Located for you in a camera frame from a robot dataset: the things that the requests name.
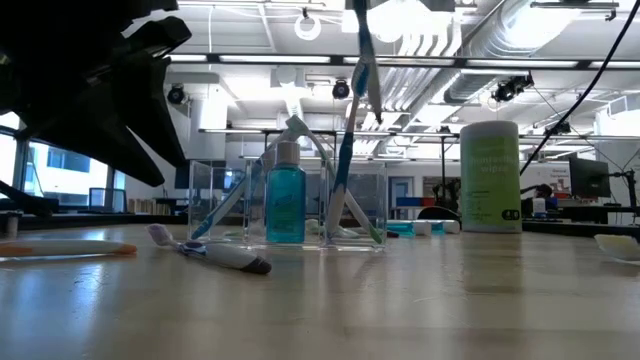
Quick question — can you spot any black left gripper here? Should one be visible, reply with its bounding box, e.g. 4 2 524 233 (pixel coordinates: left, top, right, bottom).
0 0 194 189

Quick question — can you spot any white ring light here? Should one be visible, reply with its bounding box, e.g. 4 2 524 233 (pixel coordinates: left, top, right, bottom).
293 13 323 42

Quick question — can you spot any purple white toothbrush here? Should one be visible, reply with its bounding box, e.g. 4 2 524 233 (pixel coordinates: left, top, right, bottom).
145 222 274 276

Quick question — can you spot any black monitor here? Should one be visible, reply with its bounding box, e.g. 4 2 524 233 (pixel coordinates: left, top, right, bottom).
568 156 612 200

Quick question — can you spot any black overhead rail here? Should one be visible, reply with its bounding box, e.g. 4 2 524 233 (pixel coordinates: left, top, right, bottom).
167 52 640 71

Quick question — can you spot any small white cylinder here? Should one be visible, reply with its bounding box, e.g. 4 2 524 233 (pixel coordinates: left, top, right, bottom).
4 211 22 240

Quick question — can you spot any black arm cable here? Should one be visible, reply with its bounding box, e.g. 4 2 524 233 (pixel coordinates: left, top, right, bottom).
518 0 640 177

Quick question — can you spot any black aluminium table frame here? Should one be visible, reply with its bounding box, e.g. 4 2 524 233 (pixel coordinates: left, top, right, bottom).
0 212 640 240

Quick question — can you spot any green disinfecting wipes canister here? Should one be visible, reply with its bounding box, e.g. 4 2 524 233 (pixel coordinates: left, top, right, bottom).
458 119 524 235

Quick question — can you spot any person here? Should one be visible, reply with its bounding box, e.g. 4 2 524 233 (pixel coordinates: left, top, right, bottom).
521 182 557 220

